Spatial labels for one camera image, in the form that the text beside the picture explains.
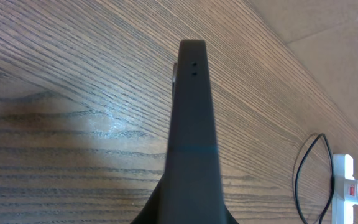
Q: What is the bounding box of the blue screen smartphone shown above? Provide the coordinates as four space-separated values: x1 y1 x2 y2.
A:
133 40 236 224

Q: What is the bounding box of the black charging cable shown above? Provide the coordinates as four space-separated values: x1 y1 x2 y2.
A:
293 133 358 224

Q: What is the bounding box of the white charger plug adapter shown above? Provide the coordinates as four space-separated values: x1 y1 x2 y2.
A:
344 179 358 205

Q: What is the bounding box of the white power strip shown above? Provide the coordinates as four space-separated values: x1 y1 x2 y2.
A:
331 154 354 224

